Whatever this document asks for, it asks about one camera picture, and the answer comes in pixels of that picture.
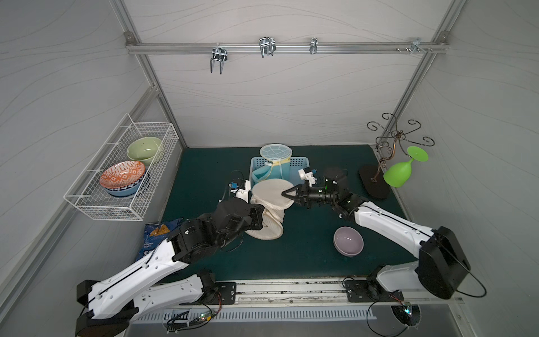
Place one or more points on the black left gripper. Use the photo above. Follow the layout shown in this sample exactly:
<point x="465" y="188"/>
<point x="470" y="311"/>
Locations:
<point x="258" y="216"/>

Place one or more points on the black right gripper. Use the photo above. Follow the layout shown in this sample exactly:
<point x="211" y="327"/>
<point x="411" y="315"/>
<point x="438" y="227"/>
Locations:
<point x="303" y="196"/>

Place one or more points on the cream mesh laundry bag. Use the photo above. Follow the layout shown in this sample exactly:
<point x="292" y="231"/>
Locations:
<point x="269" y="194"/>

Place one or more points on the teal mesh laundry bag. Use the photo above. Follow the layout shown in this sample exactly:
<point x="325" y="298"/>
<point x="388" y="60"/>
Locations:
<point x="273" y="162"/>

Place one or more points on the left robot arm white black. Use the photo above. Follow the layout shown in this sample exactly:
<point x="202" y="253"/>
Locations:
<point x="109" y="306"/>

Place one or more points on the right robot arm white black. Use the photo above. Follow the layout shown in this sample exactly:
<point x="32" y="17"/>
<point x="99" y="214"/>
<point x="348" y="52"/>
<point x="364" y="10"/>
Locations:
<point x="441" y="264"/>

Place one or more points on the blue Doritos chip bag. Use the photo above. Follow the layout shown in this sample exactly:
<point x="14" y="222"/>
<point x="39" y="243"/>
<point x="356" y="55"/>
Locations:
<point x="154" y="234"/>

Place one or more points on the light blue plastic basket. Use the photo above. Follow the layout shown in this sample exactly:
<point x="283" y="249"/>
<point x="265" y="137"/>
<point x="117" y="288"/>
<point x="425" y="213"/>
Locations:
<point x="296" y="164"/>

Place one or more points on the lilac bowl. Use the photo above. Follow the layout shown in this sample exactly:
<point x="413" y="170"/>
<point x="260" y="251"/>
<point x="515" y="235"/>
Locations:
<point x="348" y="242"/>

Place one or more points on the green plastic wine glass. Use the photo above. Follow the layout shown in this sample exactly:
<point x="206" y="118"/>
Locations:
<point x="398" y="174"/>

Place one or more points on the blue bowl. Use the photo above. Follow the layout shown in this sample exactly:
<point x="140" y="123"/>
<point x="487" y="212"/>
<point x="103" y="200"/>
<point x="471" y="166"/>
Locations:
<point x="128" y="190"/>

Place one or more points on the green ceramic bowl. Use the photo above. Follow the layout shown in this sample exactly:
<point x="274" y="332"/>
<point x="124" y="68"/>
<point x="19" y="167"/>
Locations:
<point x="148" y="150"/>

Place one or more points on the orange patterned bowl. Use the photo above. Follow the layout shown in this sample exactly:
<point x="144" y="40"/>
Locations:
<point x="122" y="174"/>

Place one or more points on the metal clip hook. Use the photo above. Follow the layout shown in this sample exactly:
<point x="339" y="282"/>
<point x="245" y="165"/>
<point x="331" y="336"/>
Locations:
<point x="267" y="46"/>

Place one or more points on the small metal hook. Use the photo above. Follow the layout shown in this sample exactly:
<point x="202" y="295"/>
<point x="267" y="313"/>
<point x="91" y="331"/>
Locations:
<point x="313" y="46"/>

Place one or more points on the double metal hook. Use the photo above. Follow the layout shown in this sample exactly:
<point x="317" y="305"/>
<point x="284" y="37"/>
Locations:
<point x="219" y="56"/>

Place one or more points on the right metal hook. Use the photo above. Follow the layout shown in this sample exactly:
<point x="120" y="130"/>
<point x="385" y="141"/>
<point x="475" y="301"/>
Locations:
<point x="415" y="47"/>

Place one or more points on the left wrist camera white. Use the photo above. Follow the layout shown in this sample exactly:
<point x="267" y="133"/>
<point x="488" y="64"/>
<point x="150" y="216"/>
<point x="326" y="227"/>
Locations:
<point x="241" y="188"/>

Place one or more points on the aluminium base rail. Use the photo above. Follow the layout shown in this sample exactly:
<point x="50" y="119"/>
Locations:
<point x="260" y="293"/>

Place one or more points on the copper wire glass stand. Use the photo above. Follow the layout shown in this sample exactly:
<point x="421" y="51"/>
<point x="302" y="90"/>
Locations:
<point x="371" y="176"/>

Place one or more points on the white cable duct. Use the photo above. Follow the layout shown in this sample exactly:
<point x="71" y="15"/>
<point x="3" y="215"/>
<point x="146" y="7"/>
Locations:
<point x="268" y="314"/>

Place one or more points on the white wire wall basket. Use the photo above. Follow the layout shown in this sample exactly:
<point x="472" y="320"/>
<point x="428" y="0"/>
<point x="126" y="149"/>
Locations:
<point x="87" y="195"/>

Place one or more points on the aluminium top rail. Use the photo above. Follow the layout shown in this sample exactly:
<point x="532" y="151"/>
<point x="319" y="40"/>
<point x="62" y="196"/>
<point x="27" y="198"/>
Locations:
<point x="293" y="48"/>

